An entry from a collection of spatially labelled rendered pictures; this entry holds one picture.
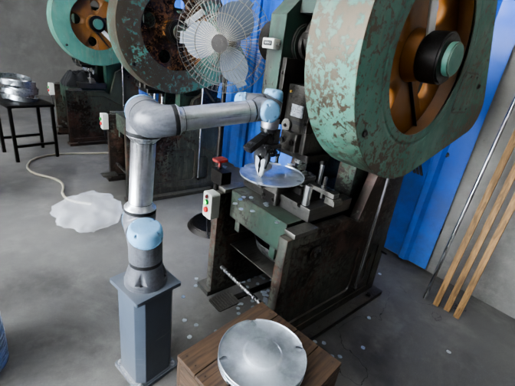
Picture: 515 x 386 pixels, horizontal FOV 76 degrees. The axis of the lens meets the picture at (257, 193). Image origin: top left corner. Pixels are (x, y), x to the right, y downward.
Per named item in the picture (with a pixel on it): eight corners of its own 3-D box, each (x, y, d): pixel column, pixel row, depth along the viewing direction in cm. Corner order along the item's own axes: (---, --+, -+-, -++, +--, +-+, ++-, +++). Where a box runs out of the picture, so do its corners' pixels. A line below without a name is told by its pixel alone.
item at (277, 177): (227, 176, 139) (227, 175, 139) (255, 159, 164) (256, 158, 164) (292, 194, 130) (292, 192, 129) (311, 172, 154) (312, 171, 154)
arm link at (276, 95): (259, 86, 130) (278, 88, 134) (256, 115, 134) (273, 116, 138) (269, 89, 124) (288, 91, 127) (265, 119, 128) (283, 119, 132)
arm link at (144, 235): (129, 270, 111) (129, 236, 106) (125, 249, 122) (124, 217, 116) (166, 264, 116) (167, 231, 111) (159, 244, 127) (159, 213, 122)
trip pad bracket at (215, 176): (218, 207, 170) (222, 171, 162) (208, 200, 176) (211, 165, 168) (228, 204, 173) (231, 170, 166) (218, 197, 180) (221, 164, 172)
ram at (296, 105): (295, 156, 140) (308, 83, 129) (272, 146, 151) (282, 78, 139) (321, 152, 151) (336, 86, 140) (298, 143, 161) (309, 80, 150)
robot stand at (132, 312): (139, 395, 128) (136, 305, 110) (114, 364, 138) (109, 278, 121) (178, 366, 141) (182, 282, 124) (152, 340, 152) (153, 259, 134)
